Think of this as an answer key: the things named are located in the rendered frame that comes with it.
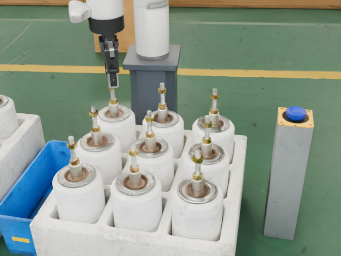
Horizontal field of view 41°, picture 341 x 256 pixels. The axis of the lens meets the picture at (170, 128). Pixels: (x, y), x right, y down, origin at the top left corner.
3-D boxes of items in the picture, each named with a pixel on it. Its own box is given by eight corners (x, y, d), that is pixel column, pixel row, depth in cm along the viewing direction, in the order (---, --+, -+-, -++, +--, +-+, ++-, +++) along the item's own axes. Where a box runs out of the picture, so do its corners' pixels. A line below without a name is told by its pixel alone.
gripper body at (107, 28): (126, 15, 91) (129, 58, 96) (121, 3, 98) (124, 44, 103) (89, 19, 90) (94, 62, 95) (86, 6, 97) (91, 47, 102)
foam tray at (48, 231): (103, 174, 128) (97, 120, 119) (242, 191, 121) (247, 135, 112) (43, 286, 96) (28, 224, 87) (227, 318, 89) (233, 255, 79)
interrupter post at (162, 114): (164, 124, 104) (164, 111, 102) (156, 121, 105) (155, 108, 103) (170, 119, 106) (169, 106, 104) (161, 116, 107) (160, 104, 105)
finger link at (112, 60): (104, 46, 92) (106, 69, 96) (105, 52, 91) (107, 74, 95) (117, 45, 92) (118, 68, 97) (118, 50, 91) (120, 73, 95)
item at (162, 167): (155, 233, 99) (152, 167, 90) (124, 214, 105) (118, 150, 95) (182, 210, 105) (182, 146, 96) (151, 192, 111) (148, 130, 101)
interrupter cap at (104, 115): (126, 105, 111) (126, 102, 111) (133, 120, 105) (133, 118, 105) (96, 109, 110) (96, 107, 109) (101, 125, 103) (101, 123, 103)
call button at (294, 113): (284, 113, 95) (286, 104, 94) (304, 114, 94) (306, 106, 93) (285, 122, 92) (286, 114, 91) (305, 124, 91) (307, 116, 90)
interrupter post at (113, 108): (118, 112, 109) (117, 99, 107) (120, 117, 107) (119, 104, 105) (108, 113, 108) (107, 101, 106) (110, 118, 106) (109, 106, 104)
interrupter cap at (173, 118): (168, 132, 101) (168, 129, 100) (140, 123, 104) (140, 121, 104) (184, 117, 106) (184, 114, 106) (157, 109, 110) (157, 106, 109)
